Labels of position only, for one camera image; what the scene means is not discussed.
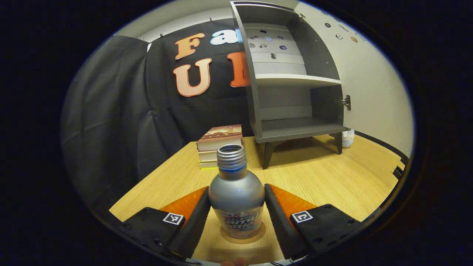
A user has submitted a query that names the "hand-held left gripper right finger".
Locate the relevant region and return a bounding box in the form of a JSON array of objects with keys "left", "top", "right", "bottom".
[{"left": 264, "top": 184, "right": 361, "bottom": 260}]

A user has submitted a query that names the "black backdrop cloth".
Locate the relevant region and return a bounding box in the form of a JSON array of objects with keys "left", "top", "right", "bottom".
[{"left": 61, "top": 18, "right": 256, "bottom": 218}]

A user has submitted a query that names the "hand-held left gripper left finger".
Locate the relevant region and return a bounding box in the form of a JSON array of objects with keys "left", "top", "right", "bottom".
[{"left": 124, "top": 187, "right": 211, "bottom": 259}]

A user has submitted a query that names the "dark grey cabinet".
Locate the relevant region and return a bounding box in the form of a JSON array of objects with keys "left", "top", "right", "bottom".
[{"left": 230, "top": 1, "right": 351, "bottom": 170}]

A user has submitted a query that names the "white lumpy object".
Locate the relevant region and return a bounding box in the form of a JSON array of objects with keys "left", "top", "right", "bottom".
[{"left": 341, "top": 129, "right": 355, "bottom": 149}]

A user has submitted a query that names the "white edged book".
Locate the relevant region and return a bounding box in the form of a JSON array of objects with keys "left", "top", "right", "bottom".
[{"left": 198, "top": 149, "right": 222, "bottom": 163}]

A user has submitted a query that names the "white cabinet shelf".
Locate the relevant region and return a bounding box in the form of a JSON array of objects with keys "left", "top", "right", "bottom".
[{"left": 255, "top": 74, "right": 342, "bottom": 88}]

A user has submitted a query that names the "white cabinet door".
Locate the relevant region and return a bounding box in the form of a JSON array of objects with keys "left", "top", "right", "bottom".
[{"left": 296, "top": 2, "right": 415, "bottom": 163}]

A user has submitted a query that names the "silver bottle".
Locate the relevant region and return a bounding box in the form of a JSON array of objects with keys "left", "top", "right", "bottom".
[{"left": 208, "top": 144, "right": 266, "bottom": 239}]

